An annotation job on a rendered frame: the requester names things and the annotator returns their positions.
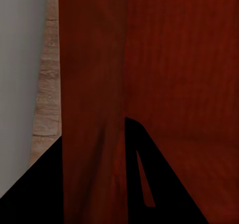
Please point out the storage box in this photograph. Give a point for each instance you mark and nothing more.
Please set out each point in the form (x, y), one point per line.
(173, 66)

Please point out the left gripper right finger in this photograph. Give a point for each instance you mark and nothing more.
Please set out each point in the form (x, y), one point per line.
(174, 205)

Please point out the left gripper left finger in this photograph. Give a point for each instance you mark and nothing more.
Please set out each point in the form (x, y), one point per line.
(37, 197)

